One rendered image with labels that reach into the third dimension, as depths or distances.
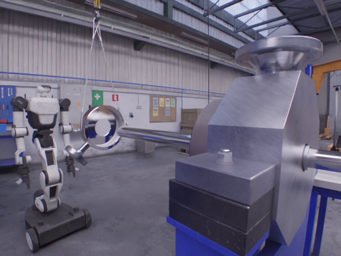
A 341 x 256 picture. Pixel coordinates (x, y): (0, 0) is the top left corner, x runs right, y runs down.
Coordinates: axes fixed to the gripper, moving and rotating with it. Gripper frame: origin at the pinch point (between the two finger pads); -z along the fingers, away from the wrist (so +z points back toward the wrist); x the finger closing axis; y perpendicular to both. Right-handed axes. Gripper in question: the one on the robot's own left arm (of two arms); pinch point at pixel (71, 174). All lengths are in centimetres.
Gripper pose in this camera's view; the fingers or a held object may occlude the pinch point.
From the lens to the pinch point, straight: 229.4
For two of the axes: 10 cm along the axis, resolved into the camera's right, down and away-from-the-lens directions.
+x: 7.9, -1.5, -5.9
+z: -1.6, -9.9, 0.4
